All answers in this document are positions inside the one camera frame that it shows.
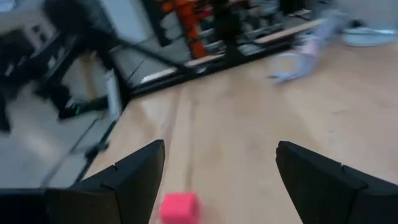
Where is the pink wall charger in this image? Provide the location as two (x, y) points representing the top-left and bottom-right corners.
(159, 192), (201, 224)

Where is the orange rack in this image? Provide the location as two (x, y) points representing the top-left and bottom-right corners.
(154, 0), (215, 59)

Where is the white cylindrical holder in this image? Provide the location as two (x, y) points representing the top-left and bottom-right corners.
(341, 26), (398, 47)

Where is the white coiled cable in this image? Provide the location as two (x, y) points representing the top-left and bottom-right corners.
(269, 9), (349, 84)

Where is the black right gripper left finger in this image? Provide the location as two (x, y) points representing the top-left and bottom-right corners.
(46, 139), (165, 224)

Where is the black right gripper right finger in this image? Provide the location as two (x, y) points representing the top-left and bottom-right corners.
(275, 141), (398, 224)

